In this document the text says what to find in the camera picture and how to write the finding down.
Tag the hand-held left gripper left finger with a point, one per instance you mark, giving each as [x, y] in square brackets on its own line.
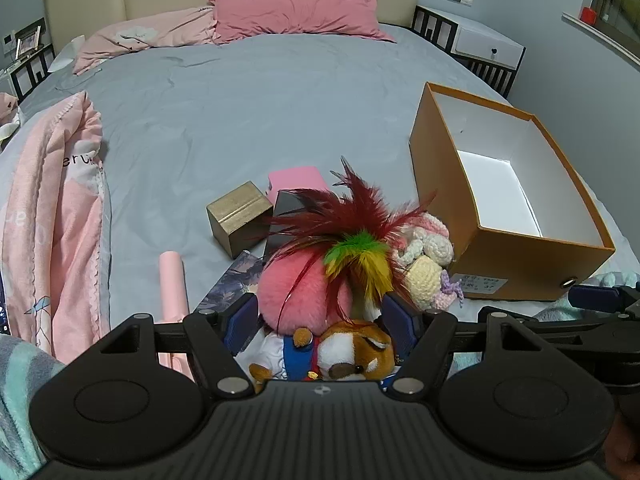
[242, 322]

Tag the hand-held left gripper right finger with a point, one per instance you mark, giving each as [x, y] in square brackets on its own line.
[400, 327]

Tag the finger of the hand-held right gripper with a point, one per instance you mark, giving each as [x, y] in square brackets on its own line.
[560, 327]
[597, 297]

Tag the dark printed booklet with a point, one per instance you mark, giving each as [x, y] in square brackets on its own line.
[235, 275]

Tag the brown plush toy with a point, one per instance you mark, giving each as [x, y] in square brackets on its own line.
[350, 345]

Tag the crocheted yarn toy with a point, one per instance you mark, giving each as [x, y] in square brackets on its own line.
[425, 270]

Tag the feather pompom toy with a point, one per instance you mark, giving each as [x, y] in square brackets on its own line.
[300, 285]

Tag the pink selfie stick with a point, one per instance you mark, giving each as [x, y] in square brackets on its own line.
[172, 285]

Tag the orange cardboard box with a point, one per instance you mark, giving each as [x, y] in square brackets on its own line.
[500, 260]

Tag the gold gift box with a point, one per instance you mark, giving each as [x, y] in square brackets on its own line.
[235, 222]

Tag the pink plastic case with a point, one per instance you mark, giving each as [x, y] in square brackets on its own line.
[295, 177]

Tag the person's right hand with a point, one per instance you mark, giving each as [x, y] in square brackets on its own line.
[622, 440]

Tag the bed with grey sheet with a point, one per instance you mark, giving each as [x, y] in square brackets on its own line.
[250, 110]

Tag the pink printed quilt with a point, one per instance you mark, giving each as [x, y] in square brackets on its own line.
[55, 210]

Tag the window sill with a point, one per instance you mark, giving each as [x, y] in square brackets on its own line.
[600, 35]

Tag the white black-framed nightstand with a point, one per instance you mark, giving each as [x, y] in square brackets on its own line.
[487, 42]

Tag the red cup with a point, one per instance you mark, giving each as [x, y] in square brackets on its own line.
[588, 15]

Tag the light pink pillow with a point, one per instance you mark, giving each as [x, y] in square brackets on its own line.
[150, 32]

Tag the pink and white cloth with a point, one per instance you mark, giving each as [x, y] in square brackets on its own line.
[7, 110]

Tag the dark pink pillow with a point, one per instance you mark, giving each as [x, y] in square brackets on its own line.
[300, 10]

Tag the photo frame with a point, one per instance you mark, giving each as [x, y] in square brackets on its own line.
[27, 42]

